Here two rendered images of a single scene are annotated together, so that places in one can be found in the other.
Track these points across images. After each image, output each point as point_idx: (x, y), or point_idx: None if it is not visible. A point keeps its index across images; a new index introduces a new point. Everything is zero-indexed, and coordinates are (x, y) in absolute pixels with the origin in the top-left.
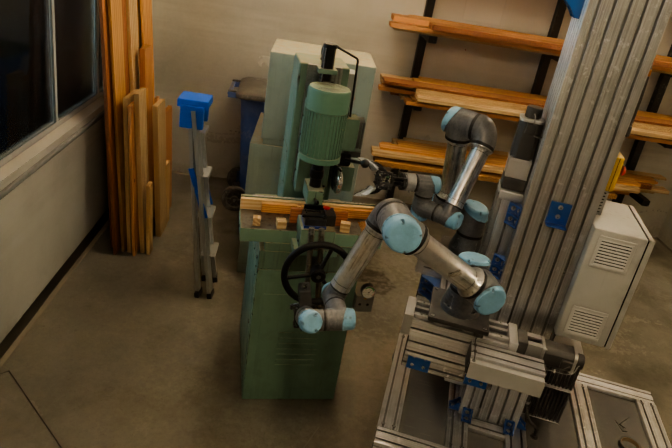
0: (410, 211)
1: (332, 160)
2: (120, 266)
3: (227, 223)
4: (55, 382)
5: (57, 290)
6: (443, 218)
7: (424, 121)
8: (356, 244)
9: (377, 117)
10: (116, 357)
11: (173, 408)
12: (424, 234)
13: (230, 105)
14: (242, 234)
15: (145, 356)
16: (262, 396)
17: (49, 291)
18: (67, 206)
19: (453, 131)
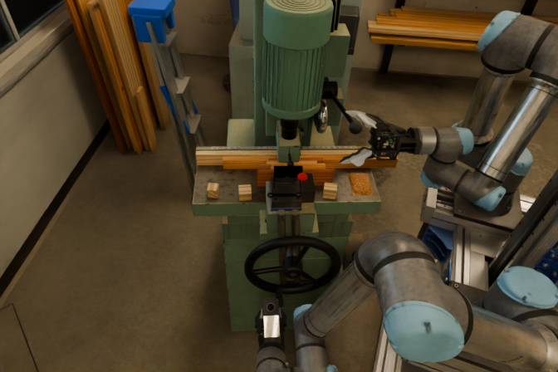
0: (421, 173)
1: (308, 110)
2: (126, 168)
3: (228, 109)
4: (53, 316)
5: (66, 201)
6: (474, 196)
7: None
8: (340, 286)
9: None
10: (113, 281)
11: (163, 346)
12: (467, 330)
13: None
14: (196, 210)
15: (140, 279)
16: (252, 330)
17: (56, 205)
18: (56, 124)
19: (499, 56)
